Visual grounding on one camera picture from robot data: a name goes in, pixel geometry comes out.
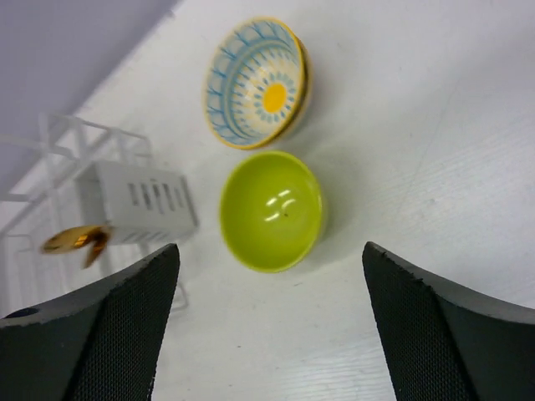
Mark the lime green bowl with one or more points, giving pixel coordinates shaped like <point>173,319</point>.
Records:
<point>272,211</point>

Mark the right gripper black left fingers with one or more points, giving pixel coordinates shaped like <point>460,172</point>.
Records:
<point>100,342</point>

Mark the yellow sun pattern bowl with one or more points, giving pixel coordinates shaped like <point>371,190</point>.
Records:
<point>254,82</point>

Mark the grey cutlery holder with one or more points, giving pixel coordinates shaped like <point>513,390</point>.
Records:
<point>138,203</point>

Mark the small brown object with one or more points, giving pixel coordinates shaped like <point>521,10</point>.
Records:
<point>96,237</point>

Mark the white wire dish rack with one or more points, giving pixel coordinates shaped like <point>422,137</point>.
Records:
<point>45,202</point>

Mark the white floral ceramic bowl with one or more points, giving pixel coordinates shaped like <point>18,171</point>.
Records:
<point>299,116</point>

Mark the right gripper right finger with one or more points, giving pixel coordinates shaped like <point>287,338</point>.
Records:
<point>444,341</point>

